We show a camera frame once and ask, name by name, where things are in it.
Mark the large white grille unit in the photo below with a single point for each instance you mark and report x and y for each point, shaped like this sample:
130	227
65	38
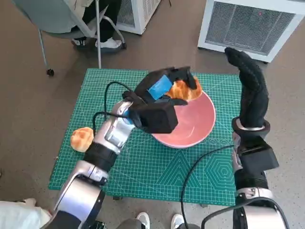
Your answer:
247	26

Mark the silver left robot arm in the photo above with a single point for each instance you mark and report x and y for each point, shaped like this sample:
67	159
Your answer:
112	136

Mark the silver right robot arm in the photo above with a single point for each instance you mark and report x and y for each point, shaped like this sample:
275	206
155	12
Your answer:
252	181

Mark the white grille unit with slats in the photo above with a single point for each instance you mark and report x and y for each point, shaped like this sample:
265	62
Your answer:
138	14

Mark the grey office chair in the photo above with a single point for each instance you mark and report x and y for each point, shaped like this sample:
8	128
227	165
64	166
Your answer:
52	16

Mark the right hand in black glove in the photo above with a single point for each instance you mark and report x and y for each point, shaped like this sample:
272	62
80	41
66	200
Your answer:
253	95

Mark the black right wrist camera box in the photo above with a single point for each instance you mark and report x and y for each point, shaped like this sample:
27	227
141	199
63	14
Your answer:
259	155

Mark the person in cream coat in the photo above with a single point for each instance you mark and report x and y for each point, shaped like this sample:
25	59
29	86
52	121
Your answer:
107	21

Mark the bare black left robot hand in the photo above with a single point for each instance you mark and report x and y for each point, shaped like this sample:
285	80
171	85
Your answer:
157	87

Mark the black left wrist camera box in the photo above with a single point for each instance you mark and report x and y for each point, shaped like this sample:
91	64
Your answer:
157	119

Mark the white shoe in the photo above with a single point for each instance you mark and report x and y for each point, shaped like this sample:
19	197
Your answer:
178	220
143	219

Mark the round bread bun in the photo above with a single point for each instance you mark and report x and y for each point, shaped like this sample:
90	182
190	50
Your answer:
82	139

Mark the person in white clothing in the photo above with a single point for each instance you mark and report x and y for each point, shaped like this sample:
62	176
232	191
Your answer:
21	214

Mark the pink bowl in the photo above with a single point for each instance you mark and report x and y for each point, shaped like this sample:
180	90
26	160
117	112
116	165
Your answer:
195	124

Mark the long bread loaf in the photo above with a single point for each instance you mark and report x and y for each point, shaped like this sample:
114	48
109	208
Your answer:
181	91

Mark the small black device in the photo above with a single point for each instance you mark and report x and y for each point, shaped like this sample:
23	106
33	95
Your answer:
100	225

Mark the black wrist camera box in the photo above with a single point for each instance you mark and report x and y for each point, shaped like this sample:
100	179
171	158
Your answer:
259	155
157	119

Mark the green cutting mat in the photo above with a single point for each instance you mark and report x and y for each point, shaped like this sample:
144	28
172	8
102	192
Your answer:
143	171

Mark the black table foot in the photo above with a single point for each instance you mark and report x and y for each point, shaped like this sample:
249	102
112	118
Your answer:
118	197

